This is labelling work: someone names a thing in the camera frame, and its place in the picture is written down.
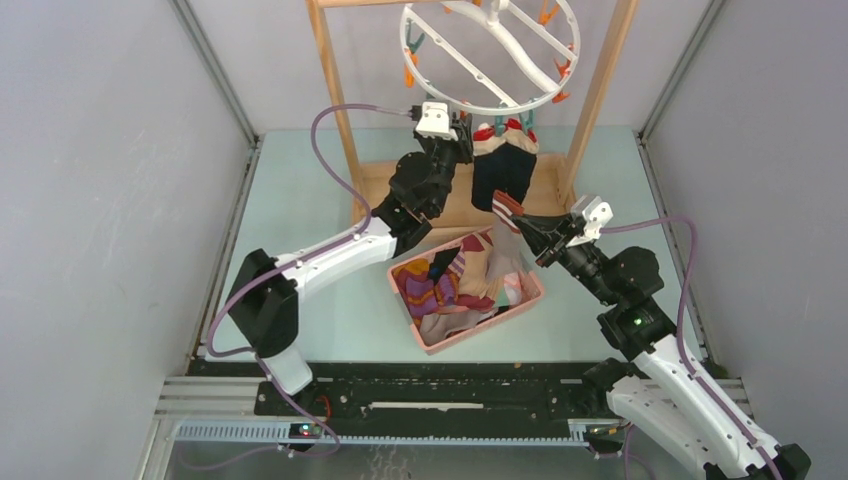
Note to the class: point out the white round clip hanger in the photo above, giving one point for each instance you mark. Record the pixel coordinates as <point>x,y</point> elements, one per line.
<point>477,54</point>

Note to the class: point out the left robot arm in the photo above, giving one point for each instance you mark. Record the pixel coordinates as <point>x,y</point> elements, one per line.
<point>265,298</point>

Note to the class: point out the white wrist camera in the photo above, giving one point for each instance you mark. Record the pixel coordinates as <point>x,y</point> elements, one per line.
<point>434,121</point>
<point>595,212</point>

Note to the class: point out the purple striped sock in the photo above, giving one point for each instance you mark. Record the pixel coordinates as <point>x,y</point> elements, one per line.
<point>421,294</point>

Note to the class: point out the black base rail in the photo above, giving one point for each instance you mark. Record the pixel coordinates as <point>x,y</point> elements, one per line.
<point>441,401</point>

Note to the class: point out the wooden hanger stand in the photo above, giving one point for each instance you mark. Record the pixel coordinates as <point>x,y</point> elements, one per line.
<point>552,190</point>

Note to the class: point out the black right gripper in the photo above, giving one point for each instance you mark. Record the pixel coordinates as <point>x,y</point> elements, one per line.
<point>548,229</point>

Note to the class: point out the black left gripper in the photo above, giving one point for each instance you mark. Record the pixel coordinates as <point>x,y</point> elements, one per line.
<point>462,147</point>

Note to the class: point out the navy santa sock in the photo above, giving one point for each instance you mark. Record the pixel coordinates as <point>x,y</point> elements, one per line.
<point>519,154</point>
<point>489,172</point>

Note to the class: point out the teal clothespin holding sock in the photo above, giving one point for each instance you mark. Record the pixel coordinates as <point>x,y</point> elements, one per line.
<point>527,120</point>

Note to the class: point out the orange clothespin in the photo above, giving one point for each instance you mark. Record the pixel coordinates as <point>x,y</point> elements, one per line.
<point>410,80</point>

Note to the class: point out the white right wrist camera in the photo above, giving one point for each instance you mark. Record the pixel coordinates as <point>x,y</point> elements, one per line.
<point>595,212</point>

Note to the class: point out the orange cuffed grey sock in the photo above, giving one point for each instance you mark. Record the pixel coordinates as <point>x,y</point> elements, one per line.
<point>506,254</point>

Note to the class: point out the pink plastic basket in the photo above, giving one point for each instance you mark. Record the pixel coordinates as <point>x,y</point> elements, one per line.
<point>441,258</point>

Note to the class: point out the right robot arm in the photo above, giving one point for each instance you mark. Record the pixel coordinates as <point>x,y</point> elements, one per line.
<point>659,388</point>

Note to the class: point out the pink mint sock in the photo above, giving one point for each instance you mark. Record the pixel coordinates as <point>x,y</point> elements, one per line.
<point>510,293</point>

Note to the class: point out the beige red striped sock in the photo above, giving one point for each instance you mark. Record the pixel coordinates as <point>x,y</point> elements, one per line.
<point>475,290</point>

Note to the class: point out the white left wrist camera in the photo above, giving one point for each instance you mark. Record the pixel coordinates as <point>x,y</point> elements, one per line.
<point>434,121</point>

